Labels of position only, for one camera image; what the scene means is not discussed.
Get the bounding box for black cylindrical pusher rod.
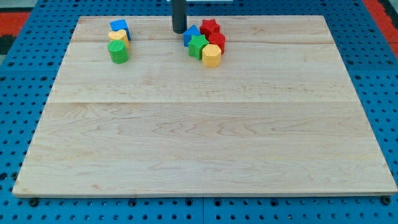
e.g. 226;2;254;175
172;0;187;34

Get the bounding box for blue cube block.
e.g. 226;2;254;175
109;19;131;40

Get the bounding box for blue triangular prism block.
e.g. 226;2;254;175
183;25;201;47

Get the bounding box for red star block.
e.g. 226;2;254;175
200;19;220;38

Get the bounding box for green star block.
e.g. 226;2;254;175
188;35;209;60

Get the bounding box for red cylinder block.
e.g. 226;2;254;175
208;32;226;54

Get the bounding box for yellow hexagon block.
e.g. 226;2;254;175
202;44;221;68

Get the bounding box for yellow heart block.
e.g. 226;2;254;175
108;29;130;48

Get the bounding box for green cylinder block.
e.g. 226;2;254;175
108;40;129;64

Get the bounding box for light wooden board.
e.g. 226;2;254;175
13;16;397;198

